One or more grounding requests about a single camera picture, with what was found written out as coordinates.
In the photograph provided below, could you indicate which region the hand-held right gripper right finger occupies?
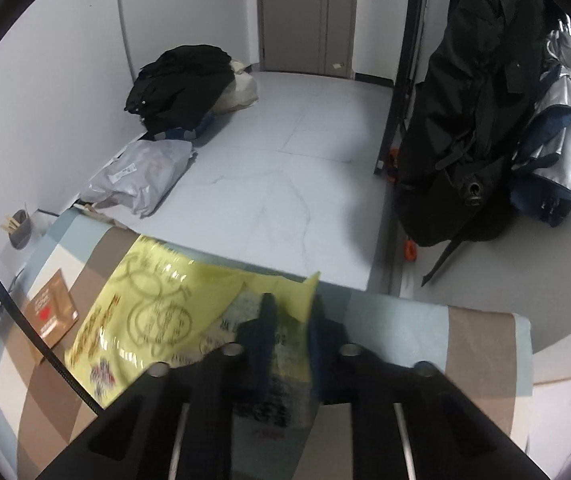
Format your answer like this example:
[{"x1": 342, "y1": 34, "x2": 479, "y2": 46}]
[{"x1": 308, "y1": 292, "x2": 551, "y2": 480}]

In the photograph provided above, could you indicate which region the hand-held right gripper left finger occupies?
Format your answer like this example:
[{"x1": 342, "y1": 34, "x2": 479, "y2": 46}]
[{"x1": 36, "y1": 292, "x2": 279, "y2": 480}]

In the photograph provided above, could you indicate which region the yellow plastic bag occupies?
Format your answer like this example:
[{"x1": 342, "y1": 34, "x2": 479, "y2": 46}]
[{"x1": 64, "y1": 234, "x2": 323, "y2": 431}]

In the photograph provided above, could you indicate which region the plaid blanket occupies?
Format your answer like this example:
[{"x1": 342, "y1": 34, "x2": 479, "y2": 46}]
[{"x1": 0, "y1": 207, "x2": 533, "y2": 480}]

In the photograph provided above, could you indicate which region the grey plastic mailer bag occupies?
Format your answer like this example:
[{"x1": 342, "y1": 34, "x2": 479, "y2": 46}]
[{"x1": 80, "y1": 139, "x2": 197, "y2": 218}]

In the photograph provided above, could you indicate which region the brown sachet red dot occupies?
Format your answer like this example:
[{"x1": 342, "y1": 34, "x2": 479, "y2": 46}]
[{"x1": 20, "y1": 269, "x2": 80, "y2": 348}]

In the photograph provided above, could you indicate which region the blue denim garment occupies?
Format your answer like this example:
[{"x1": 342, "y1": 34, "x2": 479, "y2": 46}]
[{"x1": 158, "y1": 112, "x2": 215, "y2": 143}]

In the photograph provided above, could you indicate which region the white nightstand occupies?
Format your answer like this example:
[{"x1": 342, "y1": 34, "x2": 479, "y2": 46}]
[{"x1": 0, "y1": 207, "x2": 61, "y2": 281}]

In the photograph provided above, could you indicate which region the beige cloth bag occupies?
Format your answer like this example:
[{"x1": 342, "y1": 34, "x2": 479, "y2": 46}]
[{"x1": 213, "y1": 59, "x2": 259, "y2": 113}]

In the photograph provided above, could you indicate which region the grey cup with sticks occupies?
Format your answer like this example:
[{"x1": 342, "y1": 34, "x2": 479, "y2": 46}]
[{"x1": 0, "y1": 204, "x2": 34, "y2": 250}]

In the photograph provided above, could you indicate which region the pile of black clothes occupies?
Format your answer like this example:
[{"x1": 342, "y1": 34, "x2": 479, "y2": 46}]
[{"x1": 124, "y1": 45, "x2": 236, "y2": 141}]

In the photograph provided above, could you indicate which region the black hanging jacket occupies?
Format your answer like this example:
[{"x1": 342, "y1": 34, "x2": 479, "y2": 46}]
[{"x1": 395, "y1": 0, "x2": 566, "y2": 288}]

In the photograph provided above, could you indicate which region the grey-brown door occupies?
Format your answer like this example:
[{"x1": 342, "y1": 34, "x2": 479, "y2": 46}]
[{"x1": 258, "y1": 0, "x2": 359, "y2": 77}]

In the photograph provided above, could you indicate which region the silver folded umbrella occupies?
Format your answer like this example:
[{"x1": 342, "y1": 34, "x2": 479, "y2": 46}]
[{"x1": 508, "y1": 17, "x2": 571, "y2": 226}]

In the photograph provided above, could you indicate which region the black metal frame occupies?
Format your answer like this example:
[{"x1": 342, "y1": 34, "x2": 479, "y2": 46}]
[{"x1": 373, "y1": 0, "x2": 426, "y2": 176}]

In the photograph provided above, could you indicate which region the grey wall conduit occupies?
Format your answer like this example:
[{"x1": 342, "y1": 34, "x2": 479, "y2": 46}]
[{"x1": 114, "y1": 0, "x2": 135, "y2": 81}]

